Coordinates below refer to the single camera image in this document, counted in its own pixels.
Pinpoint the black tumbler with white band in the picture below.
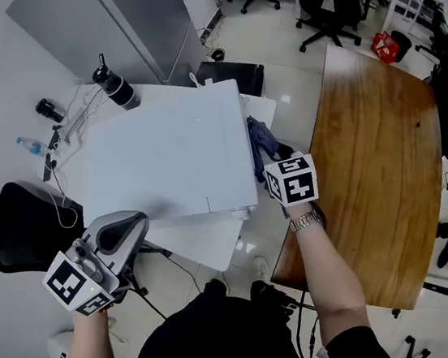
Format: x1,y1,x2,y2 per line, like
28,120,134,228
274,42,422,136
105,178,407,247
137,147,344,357
88,53,146,114

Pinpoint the black mesh office chair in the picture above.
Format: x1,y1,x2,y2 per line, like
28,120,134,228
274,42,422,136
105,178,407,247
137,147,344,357
0,180,92,283

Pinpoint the person's torso in black clothing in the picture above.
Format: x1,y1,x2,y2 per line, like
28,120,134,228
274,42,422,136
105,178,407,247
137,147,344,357
134,270,448,358

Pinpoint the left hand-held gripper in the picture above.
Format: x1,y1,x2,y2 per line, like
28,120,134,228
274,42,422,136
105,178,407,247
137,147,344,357
38,200,151,323

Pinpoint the person's left forearm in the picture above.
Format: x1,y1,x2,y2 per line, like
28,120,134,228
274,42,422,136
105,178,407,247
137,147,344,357
69,305,124,358

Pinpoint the black box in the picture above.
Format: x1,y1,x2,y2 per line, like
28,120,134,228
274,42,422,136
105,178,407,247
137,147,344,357
194,55,267,98

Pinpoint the silver wristwatch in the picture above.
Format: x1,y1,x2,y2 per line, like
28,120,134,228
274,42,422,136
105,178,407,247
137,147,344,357
288,207,327,237

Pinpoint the wooden table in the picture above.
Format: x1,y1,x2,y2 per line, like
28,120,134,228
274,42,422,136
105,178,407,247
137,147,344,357
269,41,448,315

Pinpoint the black office chair with jacket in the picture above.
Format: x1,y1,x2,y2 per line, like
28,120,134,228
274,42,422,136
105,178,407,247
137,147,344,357
291,0,369,61

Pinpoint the black trash bin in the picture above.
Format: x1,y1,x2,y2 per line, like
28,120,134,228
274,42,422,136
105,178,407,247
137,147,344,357
386,30,415,65

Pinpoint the person's white shoe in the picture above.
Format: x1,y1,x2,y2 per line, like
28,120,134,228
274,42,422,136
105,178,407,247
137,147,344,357
249,255,275,287

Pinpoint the red bag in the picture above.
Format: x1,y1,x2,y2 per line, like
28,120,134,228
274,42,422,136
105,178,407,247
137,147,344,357
369,29,402,66

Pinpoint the person's right forearm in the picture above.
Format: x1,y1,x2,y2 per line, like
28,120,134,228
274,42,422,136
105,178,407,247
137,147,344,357
274,199,387,353

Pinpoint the white cable bundle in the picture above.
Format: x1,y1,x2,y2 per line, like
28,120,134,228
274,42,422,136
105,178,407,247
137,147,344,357
64,78,110,139

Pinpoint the white round appliance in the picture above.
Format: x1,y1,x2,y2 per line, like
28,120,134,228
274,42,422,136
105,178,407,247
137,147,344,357
45,329,78,358

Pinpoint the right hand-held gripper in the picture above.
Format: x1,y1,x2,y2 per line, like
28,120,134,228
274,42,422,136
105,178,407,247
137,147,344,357
258,147,325,222

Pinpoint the black floor stand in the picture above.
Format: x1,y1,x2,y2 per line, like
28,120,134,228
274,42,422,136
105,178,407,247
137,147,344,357
403,335,433,358

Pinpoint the thin white charging cable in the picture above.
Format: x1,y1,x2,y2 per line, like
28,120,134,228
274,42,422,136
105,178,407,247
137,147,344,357
43,167,86,231

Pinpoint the large white board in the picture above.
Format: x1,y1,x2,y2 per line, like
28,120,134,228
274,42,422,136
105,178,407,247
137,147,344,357
78,61,277,240

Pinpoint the small black bottle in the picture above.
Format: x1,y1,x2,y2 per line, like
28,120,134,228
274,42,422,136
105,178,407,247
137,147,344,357
34,97,68,123

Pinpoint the white rectangular adapter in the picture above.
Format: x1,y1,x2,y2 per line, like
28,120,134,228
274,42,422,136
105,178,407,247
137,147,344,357
63,106,91,139

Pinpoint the clear water bottle blue cap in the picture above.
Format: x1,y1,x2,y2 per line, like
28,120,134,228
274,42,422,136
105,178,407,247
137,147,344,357
15,136,50,158

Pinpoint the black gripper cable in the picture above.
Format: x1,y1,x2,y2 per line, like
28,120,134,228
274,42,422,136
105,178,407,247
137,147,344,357
292,290,335,358
123,239,178,320

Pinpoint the dark blue cloth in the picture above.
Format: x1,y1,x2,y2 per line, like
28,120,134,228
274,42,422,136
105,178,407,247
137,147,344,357
239,114,294,186

